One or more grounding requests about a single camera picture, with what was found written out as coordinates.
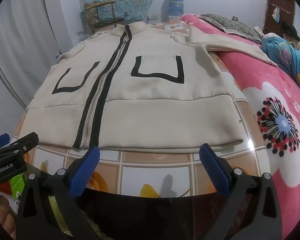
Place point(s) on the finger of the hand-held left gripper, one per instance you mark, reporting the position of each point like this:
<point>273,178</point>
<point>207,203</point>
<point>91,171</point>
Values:
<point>0,141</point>
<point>27,142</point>

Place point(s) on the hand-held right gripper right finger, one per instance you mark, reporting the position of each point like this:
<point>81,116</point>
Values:
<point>213,170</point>

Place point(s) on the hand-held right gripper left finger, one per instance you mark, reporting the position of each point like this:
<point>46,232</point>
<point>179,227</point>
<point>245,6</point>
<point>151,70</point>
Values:
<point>86,172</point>

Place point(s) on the beige zip jacket black trim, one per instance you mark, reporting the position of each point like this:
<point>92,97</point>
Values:
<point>152,92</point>

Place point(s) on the person's left hand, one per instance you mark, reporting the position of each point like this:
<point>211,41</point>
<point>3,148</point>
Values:
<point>3,215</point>

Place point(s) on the green packet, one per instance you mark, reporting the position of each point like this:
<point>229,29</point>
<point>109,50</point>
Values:
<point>17,182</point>

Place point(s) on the white curtain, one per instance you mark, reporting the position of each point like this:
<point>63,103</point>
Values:
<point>20,42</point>

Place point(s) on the pink floral blanket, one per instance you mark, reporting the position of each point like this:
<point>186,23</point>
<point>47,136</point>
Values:
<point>252,67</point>

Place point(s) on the blue printed quilt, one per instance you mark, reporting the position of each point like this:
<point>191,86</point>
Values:
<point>287,55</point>

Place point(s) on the wooden chair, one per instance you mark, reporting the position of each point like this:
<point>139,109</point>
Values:
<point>107,21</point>

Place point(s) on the blue water dispenser bottle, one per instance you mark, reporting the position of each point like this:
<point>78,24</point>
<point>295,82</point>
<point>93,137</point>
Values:
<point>176,5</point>

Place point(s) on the brown wooden door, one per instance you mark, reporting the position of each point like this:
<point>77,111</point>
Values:
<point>282,0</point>

